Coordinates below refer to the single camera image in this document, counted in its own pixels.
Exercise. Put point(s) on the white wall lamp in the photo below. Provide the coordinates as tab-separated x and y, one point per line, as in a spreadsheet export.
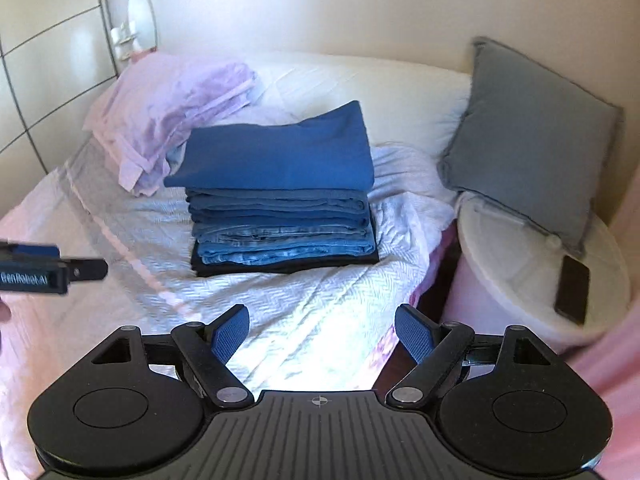
136	20

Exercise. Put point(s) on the white woven bedspread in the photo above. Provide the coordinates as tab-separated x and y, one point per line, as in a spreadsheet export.
300	300

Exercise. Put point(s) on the medium blue folded jeans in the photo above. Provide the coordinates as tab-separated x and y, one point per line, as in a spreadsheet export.
280	219

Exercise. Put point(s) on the blue cloth garment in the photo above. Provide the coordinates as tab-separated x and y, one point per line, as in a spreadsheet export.
280	150

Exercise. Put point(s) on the dark blue folded jeans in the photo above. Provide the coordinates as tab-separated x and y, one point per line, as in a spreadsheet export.
280	199

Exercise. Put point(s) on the white round bedside table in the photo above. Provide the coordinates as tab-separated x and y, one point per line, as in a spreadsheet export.
505	270

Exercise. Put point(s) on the black smartphone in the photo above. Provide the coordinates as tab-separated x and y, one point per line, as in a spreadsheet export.
573	290

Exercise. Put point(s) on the person's left hand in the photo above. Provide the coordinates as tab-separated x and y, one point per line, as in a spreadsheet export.
4	312

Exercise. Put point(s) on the pink cloth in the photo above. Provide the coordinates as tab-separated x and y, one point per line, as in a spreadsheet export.
615	360

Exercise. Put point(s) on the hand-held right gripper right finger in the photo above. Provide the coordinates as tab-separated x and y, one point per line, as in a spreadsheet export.
414	332

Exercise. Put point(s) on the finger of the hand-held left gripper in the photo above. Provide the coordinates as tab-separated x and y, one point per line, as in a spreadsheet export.
35	250
87	269

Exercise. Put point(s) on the stack of folded jeans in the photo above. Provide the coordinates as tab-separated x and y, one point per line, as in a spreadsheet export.
290	267

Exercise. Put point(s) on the grey pillow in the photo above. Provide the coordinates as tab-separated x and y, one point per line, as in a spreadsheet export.
530	135

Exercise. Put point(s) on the lilac clothes pile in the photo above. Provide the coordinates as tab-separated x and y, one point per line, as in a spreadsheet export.
165	105

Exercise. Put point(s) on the light blue folded jeans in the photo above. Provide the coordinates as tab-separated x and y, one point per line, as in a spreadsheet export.
280	236
285	255

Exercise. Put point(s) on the white wardrobe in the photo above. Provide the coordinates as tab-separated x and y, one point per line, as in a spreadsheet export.
45	60

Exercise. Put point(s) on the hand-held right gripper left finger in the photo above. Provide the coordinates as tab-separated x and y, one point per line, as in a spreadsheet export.
231	332

